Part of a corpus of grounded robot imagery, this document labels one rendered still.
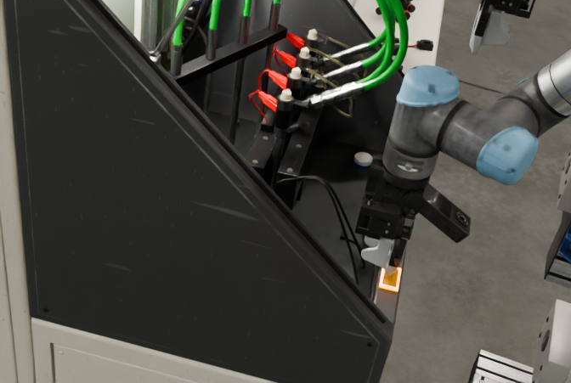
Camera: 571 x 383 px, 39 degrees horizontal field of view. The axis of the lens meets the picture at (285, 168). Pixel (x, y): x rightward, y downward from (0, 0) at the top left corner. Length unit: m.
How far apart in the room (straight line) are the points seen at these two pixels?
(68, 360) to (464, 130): 0.79
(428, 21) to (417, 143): 0.98
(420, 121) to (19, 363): 0.83
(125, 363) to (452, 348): 1.37
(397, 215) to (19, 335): 0.68
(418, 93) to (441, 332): 1.61
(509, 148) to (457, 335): 1.62
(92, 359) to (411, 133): 0.68
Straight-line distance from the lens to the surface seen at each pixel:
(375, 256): 1.26
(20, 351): 1.50
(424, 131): 1.09
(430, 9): 2.13
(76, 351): 1.44
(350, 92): 1.37
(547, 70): 1.14
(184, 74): 1.44
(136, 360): 1.40
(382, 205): 1.20
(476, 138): 1.06
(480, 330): 2.67
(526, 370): 2.29
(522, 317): 2.77
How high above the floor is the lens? 1.84
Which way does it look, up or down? 37 degrees down
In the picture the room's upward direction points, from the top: 9 degrees clockwise
